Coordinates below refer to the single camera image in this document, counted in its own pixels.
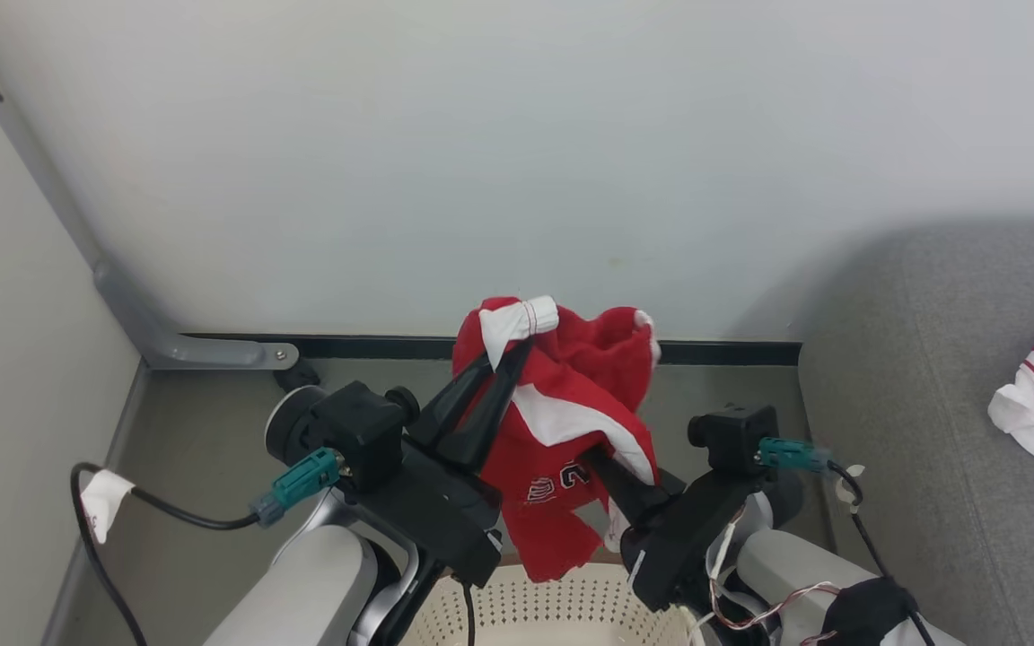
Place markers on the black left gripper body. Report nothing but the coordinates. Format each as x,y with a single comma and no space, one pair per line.
436,511

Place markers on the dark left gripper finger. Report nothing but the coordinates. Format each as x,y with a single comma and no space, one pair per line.
445,404
490,413

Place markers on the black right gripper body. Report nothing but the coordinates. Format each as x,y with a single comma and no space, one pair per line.
679,547

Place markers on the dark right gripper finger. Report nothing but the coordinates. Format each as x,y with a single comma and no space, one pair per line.
620,484

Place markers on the red printed sports garment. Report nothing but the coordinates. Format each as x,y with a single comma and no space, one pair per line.
571,377

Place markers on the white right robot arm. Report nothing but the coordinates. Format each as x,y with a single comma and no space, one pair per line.
786,565

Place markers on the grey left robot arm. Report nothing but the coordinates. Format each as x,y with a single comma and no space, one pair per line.
311,592

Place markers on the beige plastic laundry basket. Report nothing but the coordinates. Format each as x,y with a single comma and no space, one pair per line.
553,610

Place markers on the black baseboard strip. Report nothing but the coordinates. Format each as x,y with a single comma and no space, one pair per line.
373,347

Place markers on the grey fabric sofa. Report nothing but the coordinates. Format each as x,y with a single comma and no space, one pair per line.
930,404

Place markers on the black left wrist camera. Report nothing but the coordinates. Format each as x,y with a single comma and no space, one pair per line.
360,431

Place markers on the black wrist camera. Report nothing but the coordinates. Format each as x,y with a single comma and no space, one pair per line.
732,435
360,431

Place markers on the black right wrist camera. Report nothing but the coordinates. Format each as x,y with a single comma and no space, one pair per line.
732,435

